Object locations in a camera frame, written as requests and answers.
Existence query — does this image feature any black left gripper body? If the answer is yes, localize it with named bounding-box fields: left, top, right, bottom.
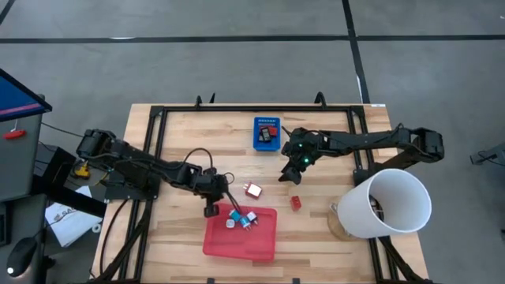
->
left=199, top=167, right=230, bottom=200

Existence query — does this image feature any black computer mouse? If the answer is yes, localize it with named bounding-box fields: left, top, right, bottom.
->
left=6, top=235, right=39, bottom=280

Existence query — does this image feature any small yellow tool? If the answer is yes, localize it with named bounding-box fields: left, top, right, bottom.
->
left=73, top=163, right=92, bottom=180

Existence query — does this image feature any black equipment box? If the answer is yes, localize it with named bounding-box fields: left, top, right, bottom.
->
left=34, top=142, right=78, bottom=189

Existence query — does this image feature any white printed paper sheet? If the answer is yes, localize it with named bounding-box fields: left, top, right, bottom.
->
left=43, top=185, right=104, bottom=249

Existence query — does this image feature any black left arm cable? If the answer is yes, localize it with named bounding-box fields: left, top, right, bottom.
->
left=182, top=147, right=215, bottom=174

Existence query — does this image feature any large flat screen monitor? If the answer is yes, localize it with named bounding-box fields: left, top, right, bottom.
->
left=0, top=67, right=54, bottom=123

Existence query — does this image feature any thick black cable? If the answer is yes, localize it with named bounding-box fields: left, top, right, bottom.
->
left=98, top=198, right=133, bottom=277

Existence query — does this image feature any red translucent plastic tray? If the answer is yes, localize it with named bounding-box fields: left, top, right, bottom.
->
left=201, top=202, right=279, bottom=263

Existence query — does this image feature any blue plastic basket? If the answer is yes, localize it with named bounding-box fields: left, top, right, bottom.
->
left=252, top=116, right=282, bottom=152

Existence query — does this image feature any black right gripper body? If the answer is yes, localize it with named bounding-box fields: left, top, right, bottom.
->
left=281, top=128, right=321, bottom=170

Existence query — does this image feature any red square charger with prongs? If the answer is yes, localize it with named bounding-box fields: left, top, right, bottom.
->
left=243, top=181, right=264, bottom=200

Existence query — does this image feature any black desk leg bar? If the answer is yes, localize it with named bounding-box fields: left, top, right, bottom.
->
left=31, top=175, right=107, bottom=218

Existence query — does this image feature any grey metal cabinet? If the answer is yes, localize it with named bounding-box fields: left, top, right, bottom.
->
left=0, top=112, right=45, bottom=203

